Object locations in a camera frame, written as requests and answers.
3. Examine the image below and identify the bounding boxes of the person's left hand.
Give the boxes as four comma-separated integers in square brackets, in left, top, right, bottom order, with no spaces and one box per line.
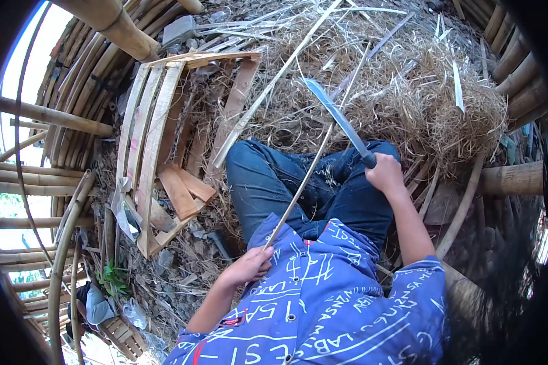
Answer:
[221,246,275,288]

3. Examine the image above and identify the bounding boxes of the person's right hand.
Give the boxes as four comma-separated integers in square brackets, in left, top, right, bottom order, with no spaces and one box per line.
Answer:
[364,152,407,196]

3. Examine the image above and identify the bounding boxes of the person's left fingers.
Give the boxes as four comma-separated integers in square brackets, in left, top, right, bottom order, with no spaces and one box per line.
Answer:
[243,249,275,281]

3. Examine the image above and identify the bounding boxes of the person's right fingers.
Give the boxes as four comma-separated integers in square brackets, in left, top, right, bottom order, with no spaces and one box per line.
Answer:
[364,153,393,189]

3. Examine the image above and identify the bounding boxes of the thin bamboo strip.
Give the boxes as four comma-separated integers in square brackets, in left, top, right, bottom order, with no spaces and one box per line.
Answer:
[263,42,371,251]

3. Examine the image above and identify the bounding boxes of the long machete knife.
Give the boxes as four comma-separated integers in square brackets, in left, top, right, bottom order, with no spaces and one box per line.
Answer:
[303,77,378,169]

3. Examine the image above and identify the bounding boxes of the person's legs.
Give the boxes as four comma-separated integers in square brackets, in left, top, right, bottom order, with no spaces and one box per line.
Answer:
[226,139,402,249]

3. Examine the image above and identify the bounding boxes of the person's body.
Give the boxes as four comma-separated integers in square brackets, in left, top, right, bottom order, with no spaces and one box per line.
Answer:
[163,213,449,365]

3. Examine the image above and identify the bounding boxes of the pile of bamboo shavings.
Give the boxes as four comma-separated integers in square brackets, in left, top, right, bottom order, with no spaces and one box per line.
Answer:
[201,0,510,183]

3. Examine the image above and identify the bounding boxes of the curved bamboo pole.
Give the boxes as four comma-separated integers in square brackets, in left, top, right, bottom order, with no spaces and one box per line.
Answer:
[435,153,486,262]

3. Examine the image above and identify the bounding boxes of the long flat bamboo strip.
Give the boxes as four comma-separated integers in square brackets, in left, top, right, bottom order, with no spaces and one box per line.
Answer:
[211,0,343,170]

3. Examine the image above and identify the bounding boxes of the wooden slat pallet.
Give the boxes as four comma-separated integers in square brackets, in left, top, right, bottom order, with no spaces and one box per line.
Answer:
[113,51,263,259]

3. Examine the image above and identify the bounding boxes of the stack of bamboo poles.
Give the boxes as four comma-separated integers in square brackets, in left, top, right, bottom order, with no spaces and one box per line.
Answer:
[452,0,548,135]

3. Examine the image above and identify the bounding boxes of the bamboo pole fence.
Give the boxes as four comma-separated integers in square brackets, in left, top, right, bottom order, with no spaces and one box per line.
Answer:
[0,96,115,365]

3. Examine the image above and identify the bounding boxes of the grey stone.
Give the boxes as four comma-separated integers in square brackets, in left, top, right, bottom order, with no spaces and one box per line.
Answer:
[162,15,197,49]

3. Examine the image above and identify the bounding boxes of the thick bamboo pole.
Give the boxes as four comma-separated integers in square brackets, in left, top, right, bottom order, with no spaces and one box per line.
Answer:
[50,0,161,64]

